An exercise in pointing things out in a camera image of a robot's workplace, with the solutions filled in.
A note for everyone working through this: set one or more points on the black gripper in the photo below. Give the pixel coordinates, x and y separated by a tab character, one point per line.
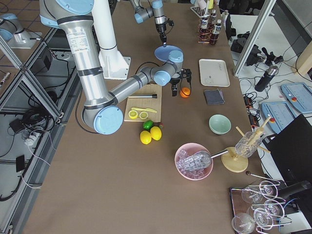
161	29
174	83

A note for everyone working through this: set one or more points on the orange mandarin fruit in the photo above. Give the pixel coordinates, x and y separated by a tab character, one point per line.
185	92

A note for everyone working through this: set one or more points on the blue round plate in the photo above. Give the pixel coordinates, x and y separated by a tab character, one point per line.
163	53

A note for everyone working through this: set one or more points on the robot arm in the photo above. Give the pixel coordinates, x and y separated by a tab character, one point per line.
89	30
155	11

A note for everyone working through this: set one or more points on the steel muddler black tip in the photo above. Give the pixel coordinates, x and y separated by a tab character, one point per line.
143	96

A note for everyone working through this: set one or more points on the bamboo cutting board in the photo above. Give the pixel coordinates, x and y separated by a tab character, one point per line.
153	103

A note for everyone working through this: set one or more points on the tea bottle front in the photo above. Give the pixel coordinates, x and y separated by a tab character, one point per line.
204	32

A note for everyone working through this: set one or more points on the tea bottle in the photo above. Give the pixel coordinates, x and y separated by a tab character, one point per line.
204	32
215	32
213	17

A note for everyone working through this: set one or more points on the lemon half upper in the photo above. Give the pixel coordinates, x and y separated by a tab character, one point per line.
143	115

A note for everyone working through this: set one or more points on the lemon half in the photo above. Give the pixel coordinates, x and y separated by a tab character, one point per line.
133	114
143	115

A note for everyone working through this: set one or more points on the cream rabbit tray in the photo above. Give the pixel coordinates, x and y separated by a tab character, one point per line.
213	72

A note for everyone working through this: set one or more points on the grey folded cloth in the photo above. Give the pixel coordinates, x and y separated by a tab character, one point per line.
214	97

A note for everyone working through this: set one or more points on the green lime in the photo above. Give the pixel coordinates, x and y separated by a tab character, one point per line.
148	125

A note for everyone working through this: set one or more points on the yellow plastic knife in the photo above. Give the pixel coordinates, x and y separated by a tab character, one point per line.
144	109

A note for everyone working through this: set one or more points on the lemon half lower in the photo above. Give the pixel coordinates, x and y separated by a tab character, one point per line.
133	114

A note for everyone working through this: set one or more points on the yellow lemon upper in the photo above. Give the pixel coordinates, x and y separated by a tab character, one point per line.
156	133

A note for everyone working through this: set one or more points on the yellow lemon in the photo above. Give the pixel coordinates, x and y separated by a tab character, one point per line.
145	137
156	133

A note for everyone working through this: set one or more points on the tea bottle back right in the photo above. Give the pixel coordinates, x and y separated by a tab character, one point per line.
215	32

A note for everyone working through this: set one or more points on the tea bottle back left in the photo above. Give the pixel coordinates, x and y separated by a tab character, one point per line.
213	17

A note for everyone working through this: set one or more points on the yellow lemon lower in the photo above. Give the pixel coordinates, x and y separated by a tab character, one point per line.
145	137

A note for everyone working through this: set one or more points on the green bowl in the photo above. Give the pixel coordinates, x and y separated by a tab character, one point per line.
219	124

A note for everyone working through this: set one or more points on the pink bowl with ice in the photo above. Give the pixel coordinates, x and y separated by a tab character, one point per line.
187	150

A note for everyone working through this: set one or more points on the metal ice scoop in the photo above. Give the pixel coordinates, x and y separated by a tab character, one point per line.
199	160

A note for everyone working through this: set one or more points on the black thermos bottle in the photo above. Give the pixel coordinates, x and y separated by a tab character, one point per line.
266	78

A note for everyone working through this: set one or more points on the wooden cup stand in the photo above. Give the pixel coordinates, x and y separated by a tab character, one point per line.
235	162

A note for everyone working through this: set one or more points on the clear glass on stand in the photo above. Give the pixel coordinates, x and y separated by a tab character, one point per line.
248	144

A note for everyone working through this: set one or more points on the blue teach pendant near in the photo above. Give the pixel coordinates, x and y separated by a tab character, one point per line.
281	114

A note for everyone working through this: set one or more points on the blue teach pendant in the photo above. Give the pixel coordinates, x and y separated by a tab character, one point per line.
299	95
281	114

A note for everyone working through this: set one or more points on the blue teach pendant far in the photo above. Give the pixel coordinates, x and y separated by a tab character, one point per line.
299	95

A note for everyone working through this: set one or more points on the black laptop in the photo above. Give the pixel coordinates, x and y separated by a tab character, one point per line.
291	150

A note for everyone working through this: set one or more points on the wine glass rack tray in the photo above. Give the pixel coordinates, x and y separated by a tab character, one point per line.
258	208

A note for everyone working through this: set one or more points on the copper wire bottle rack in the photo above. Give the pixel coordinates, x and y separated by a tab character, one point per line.
198	31

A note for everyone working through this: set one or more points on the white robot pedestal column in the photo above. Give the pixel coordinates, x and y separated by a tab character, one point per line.
109	56

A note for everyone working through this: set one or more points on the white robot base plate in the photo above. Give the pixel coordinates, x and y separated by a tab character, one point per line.
120	74

